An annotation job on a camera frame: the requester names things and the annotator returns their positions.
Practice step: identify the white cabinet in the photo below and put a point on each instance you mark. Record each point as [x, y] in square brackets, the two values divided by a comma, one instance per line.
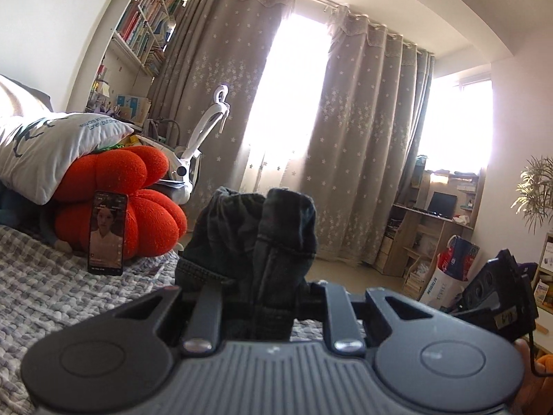
[545, 276]

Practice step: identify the black monitor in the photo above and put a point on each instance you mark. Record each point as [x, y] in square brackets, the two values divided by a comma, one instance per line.
[443, 204]

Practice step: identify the grey star curtain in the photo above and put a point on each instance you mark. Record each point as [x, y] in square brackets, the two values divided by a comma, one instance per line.
[224, 73]
[367, 138]

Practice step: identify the potted plant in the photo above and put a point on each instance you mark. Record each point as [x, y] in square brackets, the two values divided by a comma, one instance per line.
[535, 190]

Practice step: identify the black smartphone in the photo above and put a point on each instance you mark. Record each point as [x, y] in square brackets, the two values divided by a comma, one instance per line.
[107, 233]

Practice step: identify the blue plush toy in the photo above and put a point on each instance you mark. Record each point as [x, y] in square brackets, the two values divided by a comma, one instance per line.
[39, 224]

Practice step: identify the orange pumpkin cushion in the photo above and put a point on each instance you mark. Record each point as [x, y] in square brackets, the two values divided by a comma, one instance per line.
[129, 190]

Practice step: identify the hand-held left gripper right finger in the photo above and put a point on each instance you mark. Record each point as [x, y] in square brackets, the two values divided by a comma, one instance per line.
[341, 311]

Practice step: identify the grey bag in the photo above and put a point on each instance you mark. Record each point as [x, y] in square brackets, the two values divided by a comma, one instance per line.
[164, 132]

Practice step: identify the white office chair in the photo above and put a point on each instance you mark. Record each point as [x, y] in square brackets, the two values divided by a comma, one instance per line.
[203, 129]

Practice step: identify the white printed pillow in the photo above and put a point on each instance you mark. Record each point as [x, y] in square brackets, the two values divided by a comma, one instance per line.
[56, 151]

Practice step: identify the person's right hand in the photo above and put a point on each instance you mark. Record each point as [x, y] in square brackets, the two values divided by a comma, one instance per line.
[528, 367]

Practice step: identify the grey checkered quilt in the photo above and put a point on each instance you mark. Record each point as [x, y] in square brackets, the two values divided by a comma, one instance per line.
[52, 294]

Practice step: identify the row of books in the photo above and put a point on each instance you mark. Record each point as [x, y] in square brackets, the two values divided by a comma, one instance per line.
[147, 21]

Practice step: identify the white desk with bookshelf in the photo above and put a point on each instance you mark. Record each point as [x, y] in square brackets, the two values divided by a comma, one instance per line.
[125, 86]

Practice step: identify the wooden desk unit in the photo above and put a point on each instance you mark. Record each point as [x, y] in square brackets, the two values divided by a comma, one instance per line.
[414, 233]

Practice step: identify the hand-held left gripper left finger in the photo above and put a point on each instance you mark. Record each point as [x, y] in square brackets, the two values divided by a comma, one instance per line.
[207, 311]

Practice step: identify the dark blue jeans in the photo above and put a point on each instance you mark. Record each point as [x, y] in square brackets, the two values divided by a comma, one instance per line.
[259, 242]

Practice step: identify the white paper shopping bag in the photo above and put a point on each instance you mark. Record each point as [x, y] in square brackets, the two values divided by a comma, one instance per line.
[449, 276]

